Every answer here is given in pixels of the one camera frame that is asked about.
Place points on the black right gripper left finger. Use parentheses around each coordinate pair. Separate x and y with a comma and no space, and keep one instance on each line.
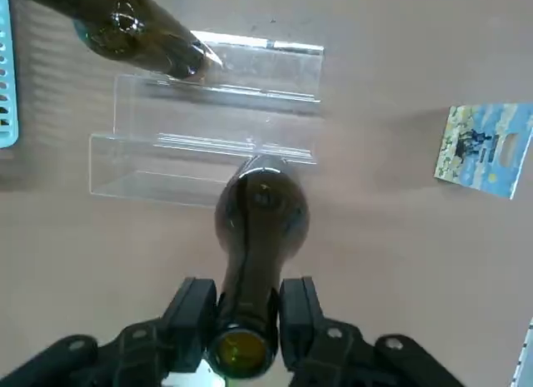
(137,353)

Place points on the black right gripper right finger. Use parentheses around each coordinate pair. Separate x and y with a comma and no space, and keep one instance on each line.
(333,358)

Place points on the square-shouldered brown wine bottle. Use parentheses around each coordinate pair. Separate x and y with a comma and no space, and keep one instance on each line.
(137,41)

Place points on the sloped-shoulder brown wine bottle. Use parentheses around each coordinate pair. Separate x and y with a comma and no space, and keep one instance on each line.
(262,204)

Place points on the blue printed paper bag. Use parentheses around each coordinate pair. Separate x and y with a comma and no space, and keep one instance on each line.
(479,154)

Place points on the aluminium table edge rail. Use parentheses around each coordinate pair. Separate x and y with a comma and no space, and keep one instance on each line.
(525,362)

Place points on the clear acrylic stepped shelf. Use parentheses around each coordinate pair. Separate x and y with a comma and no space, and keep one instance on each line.
(270,70)

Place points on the light blue plastic basket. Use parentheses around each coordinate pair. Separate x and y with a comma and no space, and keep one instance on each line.
(16,91)

